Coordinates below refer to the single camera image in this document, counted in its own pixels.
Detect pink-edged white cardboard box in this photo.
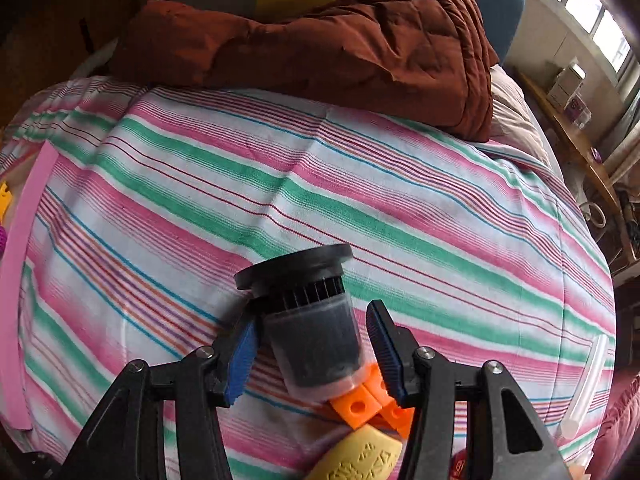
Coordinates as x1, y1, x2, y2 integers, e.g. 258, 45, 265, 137
0, 140, 56, 431

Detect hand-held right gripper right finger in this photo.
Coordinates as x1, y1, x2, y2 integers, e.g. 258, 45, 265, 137
366, 300, 571, 480

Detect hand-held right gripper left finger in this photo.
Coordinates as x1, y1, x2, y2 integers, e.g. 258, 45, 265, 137
60, 310, 258, 480

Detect rust brown quilt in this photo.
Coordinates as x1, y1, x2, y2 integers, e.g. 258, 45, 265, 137
107, 0, 501, 143

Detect wooden wardrobe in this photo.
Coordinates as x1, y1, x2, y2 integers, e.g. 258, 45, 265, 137
0, 0, 171, 91

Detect white translucent plastic tube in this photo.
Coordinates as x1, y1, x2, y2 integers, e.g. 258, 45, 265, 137
560, 335, 608, 443

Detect pale pink pillow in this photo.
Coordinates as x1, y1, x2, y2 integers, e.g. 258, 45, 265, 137
487, 65, 556, 161

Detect orange plastic block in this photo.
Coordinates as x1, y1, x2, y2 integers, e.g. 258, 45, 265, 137
320, 362, 416, 431

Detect striped bed sheet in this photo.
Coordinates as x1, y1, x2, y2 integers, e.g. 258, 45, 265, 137
0, 75, 618, 480

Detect small purple box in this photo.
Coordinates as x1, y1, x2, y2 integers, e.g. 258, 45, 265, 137
565, 95, 593, 126

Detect wooden bedside table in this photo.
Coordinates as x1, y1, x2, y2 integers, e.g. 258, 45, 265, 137
517, 72, 626, 271

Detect yellow embossed plastic piece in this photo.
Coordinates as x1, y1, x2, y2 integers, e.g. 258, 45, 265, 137
305, 425, 403, 480

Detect white carton box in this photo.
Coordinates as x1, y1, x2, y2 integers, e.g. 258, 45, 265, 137
547, 60, 586, 108

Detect pink ruffled cloth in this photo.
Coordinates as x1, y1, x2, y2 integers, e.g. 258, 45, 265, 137
585, 365, 640, 480

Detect white tote bag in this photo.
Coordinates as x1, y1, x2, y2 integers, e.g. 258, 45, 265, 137
580, 200, 608, 228

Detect black flanged ribbed cylinder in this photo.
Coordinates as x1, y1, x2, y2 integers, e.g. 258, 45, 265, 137
234, 242, 373, 406

